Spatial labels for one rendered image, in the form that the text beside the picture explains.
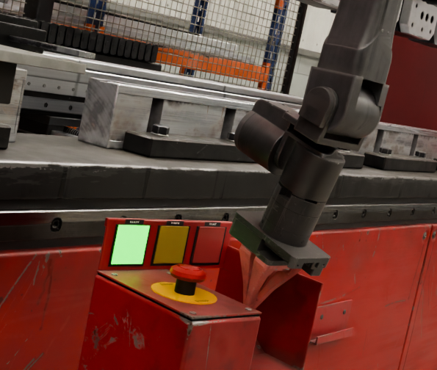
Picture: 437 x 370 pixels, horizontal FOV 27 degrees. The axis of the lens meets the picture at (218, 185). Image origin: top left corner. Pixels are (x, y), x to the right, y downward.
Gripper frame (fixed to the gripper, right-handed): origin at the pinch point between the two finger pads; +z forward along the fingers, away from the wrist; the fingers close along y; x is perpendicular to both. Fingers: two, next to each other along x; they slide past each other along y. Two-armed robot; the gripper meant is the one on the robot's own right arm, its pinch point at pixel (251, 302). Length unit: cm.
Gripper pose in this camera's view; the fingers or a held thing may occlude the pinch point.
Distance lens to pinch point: 105.8
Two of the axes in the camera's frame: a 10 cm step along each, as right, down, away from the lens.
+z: -3.7, 8.8, 3.1
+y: -6.1, -4.8, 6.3
